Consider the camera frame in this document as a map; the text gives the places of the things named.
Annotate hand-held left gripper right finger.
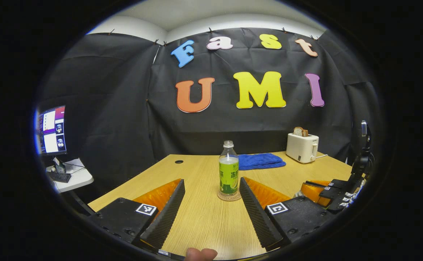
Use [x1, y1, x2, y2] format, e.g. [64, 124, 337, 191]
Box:
[239, 177, 337, 251]

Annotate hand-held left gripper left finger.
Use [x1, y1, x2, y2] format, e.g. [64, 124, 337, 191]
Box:
[88, 178, 186, 250]

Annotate round wooden coaster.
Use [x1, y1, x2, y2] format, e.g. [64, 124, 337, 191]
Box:
[217, 190, 242, 202]

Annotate green label water bottle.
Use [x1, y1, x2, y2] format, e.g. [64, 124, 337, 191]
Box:
[219, 140, 239, 197]

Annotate white toaster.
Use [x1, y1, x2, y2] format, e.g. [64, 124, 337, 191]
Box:
[286, 133, 320, 164]

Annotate blue towel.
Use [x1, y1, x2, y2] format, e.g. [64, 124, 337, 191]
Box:
[238, 153, 286, 171]

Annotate small white side table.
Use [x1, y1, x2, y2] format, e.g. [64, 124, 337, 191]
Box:
[46, 158, 94, 193]

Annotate black keyboard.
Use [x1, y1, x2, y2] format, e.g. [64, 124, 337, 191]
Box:
[48, 171, 72, 183]

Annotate computer monitor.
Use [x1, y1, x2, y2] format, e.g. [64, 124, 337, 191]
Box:
[36, 105, 68, 156]

